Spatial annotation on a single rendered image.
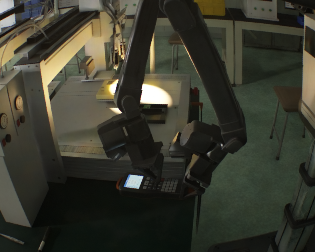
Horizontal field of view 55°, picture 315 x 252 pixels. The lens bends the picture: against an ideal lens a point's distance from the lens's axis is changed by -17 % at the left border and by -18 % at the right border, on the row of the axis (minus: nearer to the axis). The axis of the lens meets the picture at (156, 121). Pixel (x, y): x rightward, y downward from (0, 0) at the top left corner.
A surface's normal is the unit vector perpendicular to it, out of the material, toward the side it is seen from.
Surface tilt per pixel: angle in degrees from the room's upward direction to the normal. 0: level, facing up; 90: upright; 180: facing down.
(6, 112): 90
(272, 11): 90
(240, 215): 0
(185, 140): 61
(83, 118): 0
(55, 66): 90
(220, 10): 90
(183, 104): 0
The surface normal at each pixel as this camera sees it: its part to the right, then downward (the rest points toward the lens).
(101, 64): -0.11, 0.50
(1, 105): 0.99, 0.02
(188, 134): -0.89, -0.36
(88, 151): -0.05, -0.87
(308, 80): -1.00, 0.08
